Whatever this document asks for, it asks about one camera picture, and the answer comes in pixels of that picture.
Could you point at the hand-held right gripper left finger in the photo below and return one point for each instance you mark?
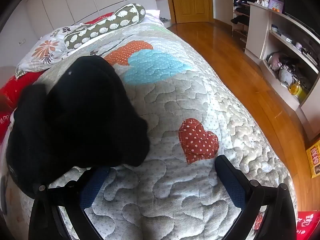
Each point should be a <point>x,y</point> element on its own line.
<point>93,187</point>

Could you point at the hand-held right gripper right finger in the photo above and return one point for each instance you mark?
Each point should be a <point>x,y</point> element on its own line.
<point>230,180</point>

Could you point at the black pants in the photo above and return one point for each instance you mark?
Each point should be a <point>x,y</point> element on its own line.
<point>75,117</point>

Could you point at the yellow printed box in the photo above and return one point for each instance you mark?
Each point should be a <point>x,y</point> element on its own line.
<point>314,158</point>

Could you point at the red printed bag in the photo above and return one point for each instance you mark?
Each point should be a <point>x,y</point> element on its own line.
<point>308,226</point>

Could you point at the quilted heart patch bedspread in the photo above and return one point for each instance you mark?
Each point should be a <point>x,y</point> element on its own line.
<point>175,92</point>

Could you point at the yellow bottle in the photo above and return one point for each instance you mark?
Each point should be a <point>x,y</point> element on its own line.
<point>296,91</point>

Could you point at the red printed pillow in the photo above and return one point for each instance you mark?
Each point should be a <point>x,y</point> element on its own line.
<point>100,18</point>
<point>17,87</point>

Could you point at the pink cloth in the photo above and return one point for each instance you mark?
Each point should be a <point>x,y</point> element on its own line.
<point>275,61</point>

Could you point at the beige headboard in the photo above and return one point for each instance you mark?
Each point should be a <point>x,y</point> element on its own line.
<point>6,75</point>

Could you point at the white floral pillow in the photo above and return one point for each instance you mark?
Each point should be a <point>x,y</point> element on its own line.
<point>45,50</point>

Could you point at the white shelf cabinet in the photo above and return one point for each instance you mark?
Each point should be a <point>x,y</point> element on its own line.
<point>257,30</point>

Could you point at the silver set-top box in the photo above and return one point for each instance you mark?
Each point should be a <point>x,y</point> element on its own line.
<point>286,37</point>

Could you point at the white jar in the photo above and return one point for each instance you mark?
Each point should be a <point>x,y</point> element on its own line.
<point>274,28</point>

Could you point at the green bolster pillow white print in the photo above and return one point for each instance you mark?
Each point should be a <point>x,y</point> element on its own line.
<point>107,23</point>

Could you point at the shoe rack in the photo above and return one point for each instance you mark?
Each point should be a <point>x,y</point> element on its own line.
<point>240,12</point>

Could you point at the white bed sheet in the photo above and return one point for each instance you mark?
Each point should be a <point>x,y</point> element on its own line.
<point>153,16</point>

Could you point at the wooden door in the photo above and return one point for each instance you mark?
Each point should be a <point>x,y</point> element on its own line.
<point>192,0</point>

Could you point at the white glossy wardrobe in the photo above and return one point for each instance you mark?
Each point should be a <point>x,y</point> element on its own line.
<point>75,0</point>

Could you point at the black television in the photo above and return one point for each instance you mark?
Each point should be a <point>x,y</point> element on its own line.
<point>302,2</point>

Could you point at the wall socket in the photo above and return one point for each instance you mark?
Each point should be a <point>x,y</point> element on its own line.
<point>22,42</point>

